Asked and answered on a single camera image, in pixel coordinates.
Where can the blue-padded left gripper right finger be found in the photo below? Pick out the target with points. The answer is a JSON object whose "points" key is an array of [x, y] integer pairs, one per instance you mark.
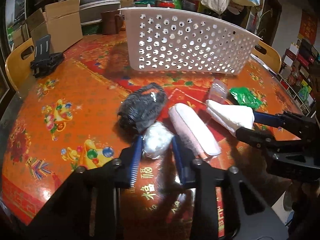
{"points": [[246, 215]]}

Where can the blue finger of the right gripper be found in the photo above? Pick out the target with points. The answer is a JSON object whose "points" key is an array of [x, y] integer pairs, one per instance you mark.
{"points": [[268, 119]]}

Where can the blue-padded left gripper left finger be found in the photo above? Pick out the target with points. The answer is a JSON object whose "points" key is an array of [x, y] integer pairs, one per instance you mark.
{"points": [[87, 204]]}

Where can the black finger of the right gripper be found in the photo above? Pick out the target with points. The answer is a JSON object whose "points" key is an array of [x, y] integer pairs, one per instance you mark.
{"points": [[262, 140]]}

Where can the green plastic packet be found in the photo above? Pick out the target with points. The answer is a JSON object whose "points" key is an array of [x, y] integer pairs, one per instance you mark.
{"points": [[245, 97]]}

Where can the white cloth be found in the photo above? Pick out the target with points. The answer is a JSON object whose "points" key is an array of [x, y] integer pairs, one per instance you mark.
{"points": [[231, 117]]}

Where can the pink towel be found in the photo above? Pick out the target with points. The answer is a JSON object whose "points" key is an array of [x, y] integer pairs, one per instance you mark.
{"points": [[193, 131]]}

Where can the clear plastic wrapper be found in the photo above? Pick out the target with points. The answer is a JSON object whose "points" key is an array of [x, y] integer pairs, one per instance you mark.
{"points": [[218, 91]]}

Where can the small white bundle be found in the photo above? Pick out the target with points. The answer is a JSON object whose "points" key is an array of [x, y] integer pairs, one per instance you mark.
{"points": [[156, 140]]}

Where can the white perforated plastic basket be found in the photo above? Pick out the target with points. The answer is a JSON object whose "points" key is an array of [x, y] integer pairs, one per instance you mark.
{"points": [[164, 39]]}

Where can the shelf with boxes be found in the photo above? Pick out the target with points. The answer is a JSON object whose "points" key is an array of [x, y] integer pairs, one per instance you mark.
{"points": [[295, 75]]}

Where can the right yellow wooden chair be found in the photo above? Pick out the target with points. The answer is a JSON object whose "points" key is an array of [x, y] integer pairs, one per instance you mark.
{"points": [[268, 56]]}

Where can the yellow wooden chair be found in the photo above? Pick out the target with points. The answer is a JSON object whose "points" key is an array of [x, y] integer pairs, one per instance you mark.
{"points": [[268, 56], [17, 68]]}

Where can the red floral tablecloth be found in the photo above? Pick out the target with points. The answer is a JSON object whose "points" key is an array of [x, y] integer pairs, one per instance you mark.
{"points": [[70, 119]]}

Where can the black phone stand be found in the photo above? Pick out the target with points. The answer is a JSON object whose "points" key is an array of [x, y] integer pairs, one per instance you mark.
{"points": [[44, 62]]}

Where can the left yellow wooden chair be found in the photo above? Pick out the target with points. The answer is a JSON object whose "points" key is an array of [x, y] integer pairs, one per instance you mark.
{"points": [[17, 68]]}

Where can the red-lid pickle jar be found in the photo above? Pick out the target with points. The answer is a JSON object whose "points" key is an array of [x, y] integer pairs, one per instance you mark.
{"points": [[164, 3]]}

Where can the brown plastic mug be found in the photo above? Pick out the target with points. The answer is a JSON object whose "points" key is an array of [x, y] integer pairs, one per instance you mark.
{"points": [[112, 21]]}

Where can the cardboard box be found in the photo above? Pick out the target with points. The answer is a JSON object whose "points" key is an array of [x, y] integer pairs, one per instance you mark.
{"points": [[60, 20]]}

